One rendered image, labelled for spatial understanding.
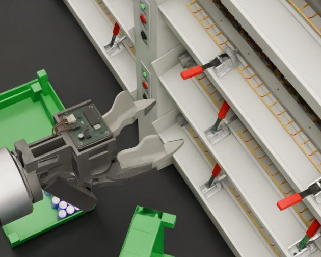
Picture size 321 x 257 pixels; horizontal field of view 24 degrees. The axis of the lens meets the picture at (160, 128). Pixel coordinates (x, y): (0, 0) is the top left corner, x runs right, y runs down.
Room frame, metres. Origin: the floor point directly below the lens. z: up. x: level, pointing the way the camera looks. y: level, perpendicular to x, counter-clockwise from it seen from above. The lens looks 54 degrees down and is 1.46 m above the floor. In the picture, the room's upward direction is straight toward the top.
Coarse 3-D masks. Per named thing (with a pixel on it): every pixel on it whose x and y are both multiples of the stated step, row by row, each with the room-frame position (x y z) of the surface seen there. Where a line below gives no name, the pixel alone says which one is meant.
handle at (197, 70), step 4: (216, 60) 0.78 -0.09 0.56; (220, 60) 0.77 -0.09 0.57; (204, 64) 0.77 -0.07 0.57; (208, 64) 0.77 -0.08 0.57; (212, 64) 0.77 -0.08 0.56; (216, 64) 0.77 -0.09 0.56; (220, 64) 0.77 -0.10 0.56; (192, 68) 0.75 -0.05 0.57; (196, 68) 0.75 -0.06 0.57; (200, 68) 0.76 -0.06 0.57; (204, 68) 0.76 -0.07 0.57; (208, 68) 0.76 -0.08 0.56; (184, 72) 0.75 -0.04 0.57; (188, 72) 0.75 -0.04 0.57; (192, 72) 0.75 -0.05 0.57; (196, 72) 0.75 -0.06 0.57; (200, 72) 0.75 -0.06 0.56; (184, 76) 0.74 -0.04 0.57; (188, 76) 0.74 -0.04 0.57; (192, 76) 0.74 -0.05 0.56
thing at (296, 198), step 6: (312, 186) 0.54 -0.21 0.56; (318, 186) 0.54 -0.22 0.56; (300, 192) 0.53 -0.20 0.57; (306, 192) 0.53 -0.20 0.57; (312, 192) 0.53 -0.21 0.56; (288, 198) 0.52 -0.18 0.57; (294, 198) 0.52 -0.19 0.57; (300, 198) 0.52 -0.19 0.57; (276, 204) 0.51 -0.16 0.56; (282, 204) 0.51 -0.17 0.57; (288, 204) 0.51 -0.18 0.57; (294, 204) 0.51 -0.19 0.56; (282, 210) 0.50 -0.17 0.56
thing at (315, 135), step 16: (208, 0) 0.89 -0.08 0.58; (208, 16) 0.87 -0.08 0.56; (224, 16) 0.85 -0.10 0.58; (208, 32) 0.84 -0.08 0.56; (224, 32) 0.82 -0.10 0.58; (240, 48) 0.79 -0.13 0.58; (256, 64) 0.75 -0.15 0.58; (272, 80) 0.72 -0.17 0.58; (288, 96) 0.69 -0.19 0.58; (288, 112) 0.67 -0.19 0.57; (304, 112) 0.66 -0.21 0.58; (304, 128) 0.63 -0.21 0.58; (320, 144) 0.60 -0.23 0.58
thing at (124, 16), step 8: (104, 0) 1.13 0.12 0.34; (112, 0) 1.13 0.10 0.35; (120, 0) 1.12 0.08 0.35; (128, 0) 1.12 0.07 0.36; (112, 8) 1.11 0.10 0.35; (120, 8) 1.10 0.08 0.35; (128, 8) 1.10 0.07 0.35; (120, 16) 1.08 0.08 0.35; (128, 16) 1.08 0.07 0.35; (120, 24) 1.06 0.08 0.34; (128, 24) 1.06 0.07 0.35; (128, 32) 1.00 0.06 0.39
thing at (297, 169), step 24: (168, 0) 0.93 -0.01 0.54; (168, 24) 0.91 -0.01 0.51; (192, 24) 0.87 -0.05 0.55; (192, 48) 0.82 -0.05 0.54; (216, 48) 0.82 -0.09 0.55; (240, 96) 0.72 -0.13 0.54; (264, 96) 0.71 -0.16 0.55; (264, 120) 0.67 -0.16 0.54; (312, 120) 0.66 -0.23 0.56; (264, 144) 0.63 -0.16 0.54; (288, 144) 0.63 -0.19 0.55; (288, 168) 0.59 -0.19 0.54; (312, 168) 0.58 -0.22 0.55
